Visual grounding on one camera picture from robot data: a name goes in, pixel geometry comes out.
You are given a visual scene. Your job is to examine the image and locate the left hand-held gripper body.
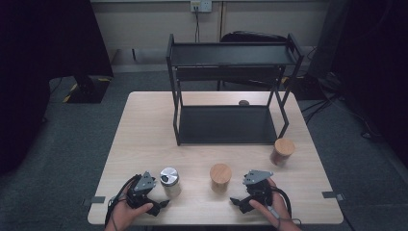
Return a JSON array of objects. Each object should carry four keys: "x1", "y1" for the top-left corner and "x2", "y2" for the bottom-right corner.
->
[{"x1": 125, "y1": 171, "x2": 158, "y2": 209}]

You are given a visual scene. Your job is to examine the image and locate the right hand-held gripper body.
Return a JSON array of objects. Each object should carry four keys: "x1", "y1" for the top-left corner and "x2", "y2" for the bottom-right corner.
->
[{"x1": 242, "y1": 169, "x2": 274, "y2": 207}]

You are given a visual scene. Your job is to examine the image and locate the metal-lid glass jar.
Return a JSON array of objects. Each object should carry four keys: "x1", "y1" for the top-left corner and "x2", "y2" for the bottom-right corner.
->
[{"x1": 159, "y1": 166, "x2": 183, "y2": 198}]

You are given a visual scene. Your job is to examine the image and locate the black metal two-tier rack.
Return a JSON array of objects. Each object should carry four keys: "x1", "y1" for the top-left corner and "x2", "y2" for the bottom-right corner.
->
[{"x1": 166, "y1": 33, "x2": 305, "y2": 147}]

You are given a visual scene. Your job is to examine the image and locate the person's left hand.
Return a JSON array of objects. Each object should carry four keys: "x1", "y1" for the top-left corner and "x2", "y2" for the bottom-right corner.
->
[{"x1": 107, "y1": 192, "x2": 155, "y2": 227}]

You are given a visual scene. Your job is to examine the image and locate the person's right hand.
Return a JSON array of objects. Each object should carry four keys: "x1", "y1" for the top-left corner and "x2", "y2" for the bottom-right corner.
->
[{"x1": 249, "y1": 177, "x2": 292, "y2": 226}]

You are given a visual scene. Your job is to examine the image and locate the wooden cup centre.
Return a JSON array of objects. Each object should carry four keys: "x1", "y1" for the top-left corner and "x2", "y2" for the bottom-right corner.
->
[{"x1": 209, "y1": 163, "x2": 233, "y2": 194}]

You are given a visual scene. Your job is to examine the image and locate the grey tape strip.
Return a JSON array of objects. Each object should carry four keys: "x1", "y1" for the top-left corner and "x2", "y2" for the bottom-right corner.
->
[
  {"x1": 82, "y1": 195, "x2": 107, "y2": 207},
  {"x1": 321, "y1": 191, "x2": 346, "y2": 202}
]

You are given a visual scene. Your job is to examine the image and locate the wooden-lid jar with red contents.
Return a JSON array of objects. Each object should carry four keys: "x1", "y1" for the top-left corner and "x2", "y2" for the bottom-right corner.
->
[{"x1": 268, "y1": 138, "x2": 296, "y2": 167}]

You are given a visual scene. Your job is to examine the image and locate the black stand base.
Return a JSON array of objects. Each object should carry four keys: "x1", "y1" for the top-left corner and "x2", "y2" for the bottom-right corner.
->
[{"x1": 62, "y1": 75, "x2": 112, "y2": 104}]

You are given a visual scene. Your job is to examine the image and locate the black chair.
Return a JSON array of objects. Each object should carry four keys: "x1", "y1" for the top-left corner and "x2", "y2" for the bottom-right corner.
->
[{"x1": 217, "y1": 30, "x2": 290, "y2": 91}]

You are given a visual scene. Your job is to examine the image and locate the dark curtain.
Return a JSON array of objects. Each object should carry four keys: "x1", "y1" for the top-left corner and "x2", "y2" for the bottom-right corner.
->
[
  {"x1": 331, "y1": 0, "x2": 408, "y2": 167},
  {"x1": 0, "y1": 0, "x2": 115, "y2": 176}
]

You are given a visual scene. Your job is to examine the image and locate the left hand-held gripper cable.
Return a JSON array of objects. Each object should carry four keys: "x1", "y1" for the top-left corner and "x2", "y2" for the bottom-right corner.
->
[{"x1": 104, "y1": 174, "x2": 142, "y2": 227}]

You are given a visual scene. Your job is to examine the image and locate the hand-held gripper cable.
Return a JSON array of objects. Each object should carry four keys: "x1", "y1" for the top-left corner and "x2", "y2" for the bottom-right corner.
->
[
  {"x1": 104, "y1": 174, "x2": 142, "y2": 227},
  {"x1": 270, "y1": 186, "x2": 303, "y2": 226}
]

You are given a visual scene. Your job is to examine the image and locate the right hand-held gripper cable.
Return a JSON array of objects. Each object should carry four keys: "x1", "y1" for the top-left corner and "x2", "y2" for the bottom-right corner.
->
[{"x1": 270, "y1": 186, "x2": 303, "y2": 226}]

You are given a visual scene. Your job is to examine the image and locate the black floor cable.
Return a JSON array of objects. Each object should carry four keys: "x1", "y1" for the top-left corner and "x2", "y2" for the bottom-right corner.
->
[{"x1": 301, "y1": 92, "x2": 342, "y2": 125}]

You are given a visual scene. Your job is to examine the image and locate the black wall socket cable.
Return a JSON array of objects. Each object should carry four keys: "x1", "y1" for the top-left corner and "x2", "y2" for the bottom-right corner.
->
[{"x1": 192, "y1": 5, "x2": 202, "y2": 43}]

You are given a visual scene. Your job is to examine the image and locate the white wall socket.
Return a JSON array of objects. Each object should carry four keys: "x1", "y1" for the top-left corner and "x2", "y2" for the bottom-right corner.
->
[{"x1": 190, "y1": 0, "x2": 213, "y2": 13}]

